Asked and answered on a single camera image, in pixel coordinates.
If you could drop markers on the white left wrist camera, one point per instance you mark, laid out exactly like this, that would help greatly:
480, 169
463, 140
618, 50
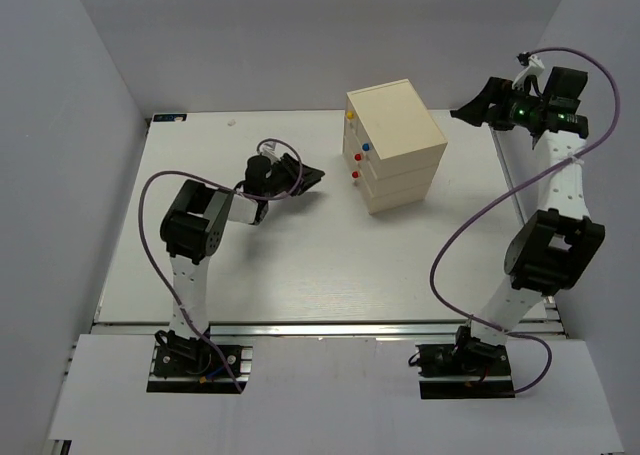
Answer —
268, 149

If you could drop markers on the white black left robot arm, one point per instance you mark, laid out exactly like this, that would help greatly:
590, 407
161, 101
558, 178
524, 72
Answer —
194, 224

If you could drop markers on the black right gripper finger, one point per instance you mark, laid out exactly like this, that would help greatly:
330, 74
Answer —
494, 92
478, 114

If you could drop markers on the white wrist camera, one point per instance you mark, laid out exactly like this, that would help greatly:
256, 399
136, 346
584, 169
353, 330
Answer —
268, 149
530, 67

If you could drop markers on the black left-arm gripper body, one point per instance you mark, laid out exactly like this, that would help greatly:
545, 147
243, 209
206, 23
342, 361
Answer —
288, 172

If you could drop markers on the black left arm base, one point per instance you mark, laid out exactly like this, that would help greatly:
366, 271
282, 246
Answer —
191, 366

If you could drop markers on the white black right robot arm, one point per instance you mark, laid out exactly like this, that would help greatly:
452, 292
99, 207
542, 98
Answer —
557, 243

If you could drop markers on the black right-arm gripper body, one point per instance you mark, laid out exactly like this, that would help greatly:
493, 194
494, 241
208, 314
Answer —
498, 105

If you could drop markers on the black table label left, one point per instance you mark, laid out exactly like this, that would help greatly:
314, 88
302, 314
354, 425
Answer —
169, 118

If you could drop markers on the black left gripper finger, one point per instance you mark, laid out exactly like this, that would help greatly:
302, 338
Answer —
308, 173
307, 182

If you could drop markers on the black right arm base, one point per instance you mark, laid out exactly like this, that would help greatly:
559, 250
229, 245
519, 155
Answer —
463, 370

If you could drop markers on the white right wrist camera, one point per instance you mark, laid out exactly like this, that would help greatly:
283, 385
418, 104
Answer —
530, 67

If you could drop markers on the cream plastic drawer cabinet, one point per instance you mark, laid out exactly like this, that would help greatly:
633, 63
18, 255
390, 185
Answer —
409, 144

